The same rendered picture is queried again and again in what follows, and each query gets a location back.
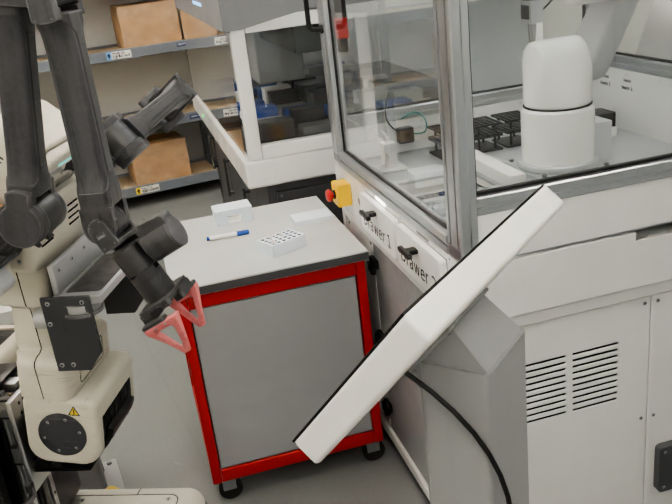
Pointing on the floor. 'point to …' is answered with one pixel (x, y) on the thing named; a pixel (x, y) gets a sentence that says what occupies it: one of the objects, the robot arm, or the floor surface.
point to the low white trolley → (273, 337)
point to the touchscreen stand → (516, 418)
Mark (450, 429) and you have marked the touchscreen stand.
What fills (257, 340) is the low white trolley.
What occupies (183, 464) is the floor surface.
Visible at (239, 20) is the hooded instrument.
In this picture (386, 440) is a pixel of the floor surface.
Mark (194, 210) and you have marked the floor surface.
